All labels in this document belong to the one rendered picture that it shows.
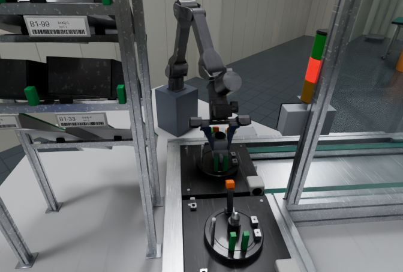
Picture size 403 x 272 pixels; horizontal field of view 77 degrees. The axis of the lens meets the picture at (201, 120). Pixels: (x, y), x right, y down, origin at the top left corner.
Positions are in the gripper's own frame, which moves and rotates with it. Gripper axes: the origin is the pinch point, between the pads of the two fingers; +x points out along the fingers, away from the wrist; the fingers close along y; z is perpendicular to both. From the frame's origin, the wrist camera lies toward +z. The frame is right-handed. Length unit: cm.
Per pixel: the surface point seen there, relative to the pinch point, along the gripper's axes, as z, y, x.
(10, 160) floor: -172, -167, 0
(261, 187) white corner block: 2.8, 10.6, 14.6
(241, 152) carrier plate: -12.3, 9.3, 4.4
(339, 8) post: 35.5, 17.4, -20.4
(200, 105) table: -65, 1, -24
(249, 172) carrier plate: -4.4, 9.4, 10.8
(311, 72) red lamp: 25.2, 16.7, -11.9
